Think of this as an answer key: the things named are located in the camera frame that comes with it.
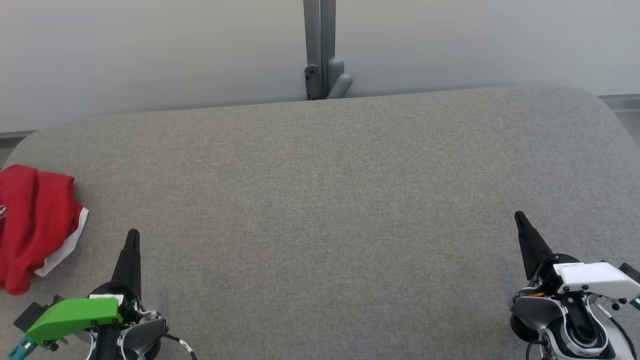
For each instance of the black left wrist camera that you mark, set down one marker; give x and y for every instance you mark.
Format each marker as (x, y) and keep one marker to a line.
(30, 312)

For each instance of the black hinge plate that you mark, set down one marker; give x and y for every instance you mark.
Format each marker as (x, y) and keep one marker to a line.
(311, 82)

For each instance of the grey metal post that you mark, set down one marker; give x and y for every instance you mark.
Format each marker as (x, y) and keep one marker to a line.
(320, 30)

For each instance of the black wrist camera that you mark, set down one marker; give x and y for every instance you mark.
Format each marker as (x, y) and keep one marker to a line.
(631, 272)
(30, 312)

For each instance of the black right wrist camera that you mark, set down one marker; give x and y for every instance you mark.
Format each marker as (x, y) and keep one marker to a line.
(631, 272)

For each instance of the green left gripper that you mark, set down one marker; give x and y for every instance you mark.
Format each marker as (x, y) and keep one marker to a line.
(75, 317)

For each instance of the red shorts with white band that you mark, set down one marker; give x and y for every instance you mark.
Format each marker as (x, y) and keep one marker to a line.
(40, 225)

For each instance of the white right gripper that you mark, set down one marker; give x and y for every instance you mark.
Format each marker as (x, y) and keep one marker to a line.
(595, 277)

